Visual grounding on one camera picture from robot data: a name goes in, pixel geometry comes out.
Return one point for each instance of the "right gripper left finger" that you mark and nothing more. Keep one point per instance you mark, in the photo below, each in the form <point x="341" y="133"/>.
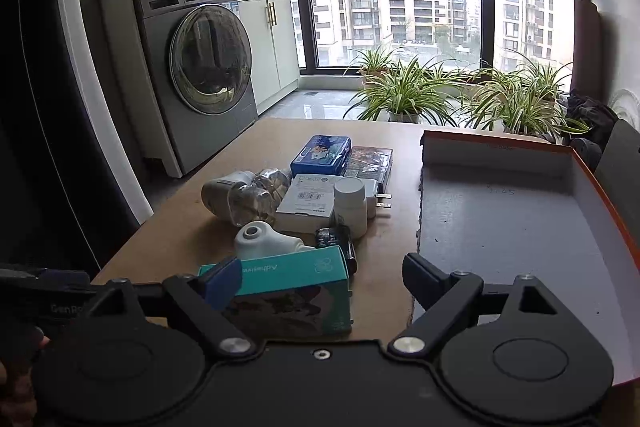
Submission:
<point x="195" y="305"/>

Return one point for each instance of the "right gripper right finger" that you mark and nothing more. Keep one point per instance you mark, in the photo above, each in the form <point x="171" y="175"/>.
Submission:
<point x="449" y="303"/>

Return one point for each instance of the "white plug-in diffuser device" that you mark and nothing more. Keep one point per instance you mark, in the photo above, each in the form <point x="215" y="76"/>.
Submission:
<point x="257" y="239"/>

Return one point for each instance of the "teal bandage box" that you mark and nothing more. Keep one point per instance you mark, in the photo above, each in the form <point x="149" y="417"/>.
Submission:
<point x="298" y="295"/>

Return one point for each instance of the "black power adapter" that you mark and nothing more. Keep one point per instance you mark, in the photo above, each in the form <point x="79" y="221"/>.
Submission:
<point x="339" y="236"/>

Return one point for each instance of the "white pill bottle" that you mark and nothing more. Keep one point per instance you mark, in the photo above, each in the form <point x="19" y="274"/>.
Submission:
<point x="350" y="206"/>

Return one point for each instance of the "white labelled small box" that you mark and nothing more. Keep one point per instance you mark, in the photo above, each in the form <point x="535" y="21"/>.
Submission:
<point x="307" y="205"/>

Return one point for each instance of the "red card box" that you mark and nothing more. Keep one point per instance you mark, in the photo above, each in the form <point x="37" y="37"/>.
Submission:
<point x="372" y="163"/>

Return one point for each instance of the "blue card box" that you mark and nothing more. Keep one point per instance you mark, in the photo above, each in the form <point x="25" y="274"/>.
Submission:
<point x="322" y="154"/>

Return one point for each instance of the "orange-rimmed cardboard box lid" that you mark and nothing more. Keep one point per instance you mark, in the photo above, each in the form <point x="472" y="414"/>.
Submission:
<point x="502" y="207"/>

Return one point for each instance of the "front right spider plant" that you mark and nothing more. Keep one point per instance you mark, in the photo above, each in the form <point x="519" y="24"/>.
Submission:
<point x="498" y="101"/>

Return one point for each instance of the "spider plant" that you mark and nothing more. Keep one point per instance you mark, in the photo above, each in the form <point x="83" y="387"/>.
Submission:
<point x="371" y="64"/>
<point x="498" y="101"/>
<point x="542" y="80"/>
<point x="409" y="93"/>

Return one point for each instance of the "front left spider plant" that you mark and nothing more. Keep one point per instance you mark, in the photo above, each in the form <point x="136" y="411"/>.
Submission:
<point x="409" y="93"/>

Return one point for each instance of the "dark grey chair back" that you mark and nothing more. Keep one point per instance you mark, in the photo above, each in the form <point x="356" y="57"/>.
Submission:
<point x="618" y="172"/>

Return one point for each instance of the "black bag on floor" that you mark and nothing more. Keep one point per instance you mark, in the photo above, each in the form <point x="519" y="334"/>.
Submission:
<point x="596" y="115"/>

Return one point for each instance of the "back right spider plant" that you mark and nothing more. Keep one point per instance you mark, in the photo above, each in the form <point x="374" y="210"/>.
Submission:
<point x="542" y="80"/>

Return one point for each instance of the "back left spider plant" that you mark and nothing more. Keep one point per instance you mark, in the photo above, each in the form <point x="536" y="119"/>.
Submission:
<point x="371" y="64"/>

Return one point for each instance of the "grey front-load washing machine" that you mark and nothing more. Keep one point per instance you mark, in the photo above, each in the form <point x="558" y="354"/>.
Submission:
<point x="199" y="59"/>

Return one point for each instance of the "brown rolled mat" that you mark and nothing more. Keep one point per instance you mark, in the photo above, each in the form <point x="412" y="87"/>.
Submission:
<point x="587" y="57"/>

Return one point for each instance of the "white round fan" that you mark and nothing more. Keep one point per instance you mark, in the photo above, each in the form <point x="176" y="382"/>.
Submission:
<point x="626" y="105"/>

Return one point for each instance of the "white cabinet with countertop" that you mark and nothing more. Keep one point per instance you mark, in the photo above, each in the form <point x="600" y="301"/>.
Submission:
<point x="275" y="69"/>

